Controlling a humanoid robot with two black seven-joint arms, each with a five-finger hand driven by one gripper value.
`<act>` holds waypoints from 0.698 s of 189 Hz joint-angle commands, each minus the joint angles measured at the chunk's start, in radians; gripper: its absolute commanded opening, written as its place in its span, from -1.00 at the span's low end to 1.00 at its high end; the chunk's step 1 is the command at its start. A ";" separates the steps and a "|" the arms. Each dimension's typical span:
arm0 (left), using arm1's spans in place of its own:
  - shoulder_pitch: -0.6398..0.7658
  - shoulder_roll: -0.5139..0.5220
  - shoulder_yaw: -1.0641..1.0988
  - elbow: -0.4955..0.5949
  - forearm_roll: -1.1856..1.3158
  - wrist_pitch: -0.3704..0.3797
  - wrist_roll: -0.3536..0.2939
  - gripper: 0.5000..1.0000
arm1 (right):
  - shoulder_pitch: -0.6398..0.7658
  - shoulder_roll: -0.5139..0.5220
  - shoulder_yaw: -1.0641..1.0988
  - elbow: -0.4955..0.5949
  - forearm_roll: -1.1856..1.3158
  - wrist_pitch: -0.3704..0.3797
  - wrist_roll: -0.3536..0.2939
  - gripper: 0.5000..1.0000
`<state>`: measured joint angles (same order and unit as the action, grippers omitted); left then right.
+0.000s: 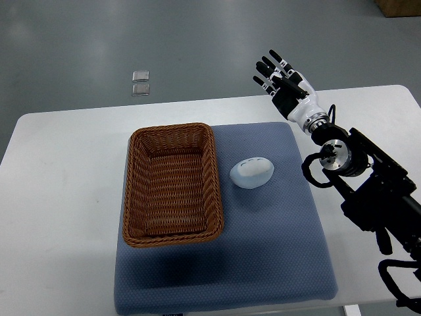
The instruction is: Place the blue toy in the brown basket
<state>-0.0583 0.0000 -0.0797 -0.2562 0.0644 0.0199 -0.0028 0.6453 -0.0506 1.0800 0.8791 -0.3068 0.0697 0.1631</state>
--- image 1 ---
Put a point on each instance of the metal floor plate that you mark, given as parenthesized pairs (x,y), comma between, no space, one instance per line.
(140,89)
(140,76)

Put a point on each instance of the blue padded mat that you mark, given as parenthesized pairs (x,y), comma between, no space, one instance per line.
(272,249)

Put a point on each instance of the upper metal floor plate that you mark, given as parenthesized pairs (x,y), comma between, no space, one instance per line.
(140,76)

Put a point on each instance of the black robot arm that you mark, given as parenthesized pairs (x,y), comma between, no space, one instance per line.
(376,193)

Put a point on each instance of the white table leg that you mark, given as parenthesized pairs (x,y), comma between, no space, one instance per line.
(352,310)

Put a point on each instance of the brown wicker basket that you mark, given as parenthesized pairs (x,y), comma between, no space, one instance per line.
(172,192)

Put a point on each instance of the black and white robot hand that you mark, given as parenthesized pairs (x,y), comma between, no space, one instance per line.
(290,92)

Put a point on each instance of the lower metal floor plate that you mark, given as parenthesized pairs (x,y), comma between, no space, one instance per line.
(140,89)

